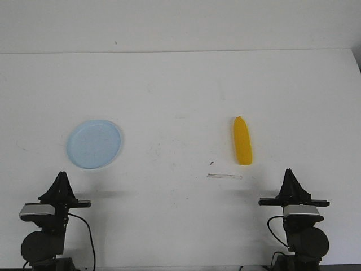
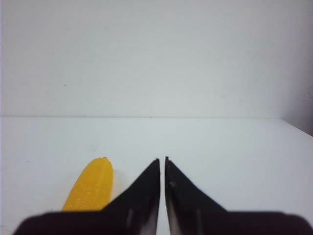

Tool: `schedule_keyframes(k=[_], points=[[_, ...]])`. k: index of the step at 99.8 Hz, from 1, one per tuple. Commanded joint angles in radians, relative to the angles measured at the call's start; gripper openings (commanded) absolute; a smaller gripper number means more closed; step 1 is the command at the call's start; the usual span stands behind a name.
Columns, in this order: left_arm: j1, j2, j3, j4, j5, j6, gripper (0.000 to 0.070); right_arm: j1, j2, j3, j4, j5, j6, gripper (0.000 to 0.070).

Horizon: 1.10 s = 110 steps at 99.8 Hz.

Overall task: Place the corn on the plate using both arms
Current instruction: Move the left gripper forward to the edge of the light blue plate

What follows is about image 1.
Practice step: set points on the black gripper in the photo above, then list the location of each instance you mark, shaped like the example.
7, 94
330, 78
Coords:
54, 194
303, 197

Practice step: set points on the light blue round plate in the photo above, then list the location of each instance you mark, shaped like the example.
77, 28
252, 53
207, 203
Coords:
94, 144

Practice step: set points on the yellow corn cob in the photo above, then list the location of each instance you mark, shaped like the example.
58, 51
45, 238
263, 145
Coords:
242, 142

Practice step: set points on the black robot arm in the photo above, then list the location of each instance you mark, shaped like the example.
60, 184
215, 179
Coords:
40, 249
306, 243

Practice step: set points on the horizontal tape strip on table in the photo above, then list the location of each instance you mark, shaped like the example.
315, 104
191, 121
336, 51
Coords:
224, 176

